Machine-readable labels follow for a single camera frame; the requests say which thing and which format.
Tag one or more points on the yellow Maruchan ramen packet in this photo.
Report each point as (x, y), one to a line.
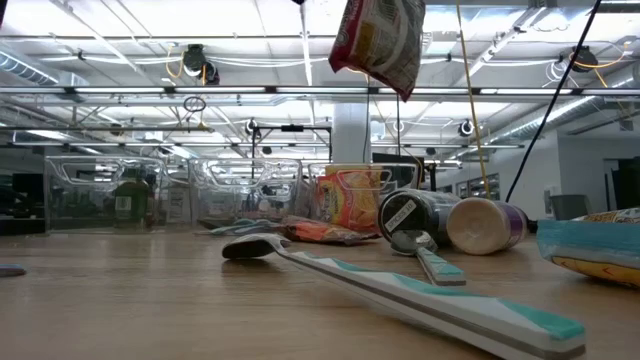
(350, 169)

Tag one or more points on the orange ramen packet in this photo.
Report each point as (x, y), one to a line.
(350, 205)

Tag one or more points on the taco seasoning mix packet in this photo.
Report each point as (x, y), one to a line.
(320, 231)

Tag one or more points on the teal plastic spoon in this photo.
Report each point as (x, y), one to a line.
(250, 227)

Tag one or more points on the red ramen packet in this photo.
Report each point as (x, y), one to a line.
(380, 40)

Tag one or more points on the white purple lidded cup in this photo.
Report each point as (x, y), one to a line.
(482, 227)

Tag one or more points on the green spice jar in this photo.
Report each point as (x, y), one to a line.
(131, 200)

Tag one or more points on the blue ramen packet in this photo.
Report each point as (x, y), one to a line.
(585, 245)

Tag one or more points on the black background monitor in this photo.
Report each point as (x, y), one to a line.
(405, 175)

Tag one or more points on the clear plastic container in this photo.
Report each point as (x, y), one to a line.
(225, 170)
(75, 165)
(405, 200)

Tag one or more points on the grey bin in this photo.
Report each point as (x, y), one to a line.
(570, 207)

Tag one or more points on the dark background screen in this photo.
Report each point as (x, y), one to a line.
(630, 185)

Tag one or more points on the black metal frame stand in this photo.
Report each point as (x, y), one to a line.
(292, 128)

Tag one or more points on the silver ventilation duct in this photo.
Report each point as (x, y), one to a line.
(25, 70)
(550, 117)

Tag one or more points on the black table frame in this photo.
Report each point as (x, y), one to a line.
(20, 226)

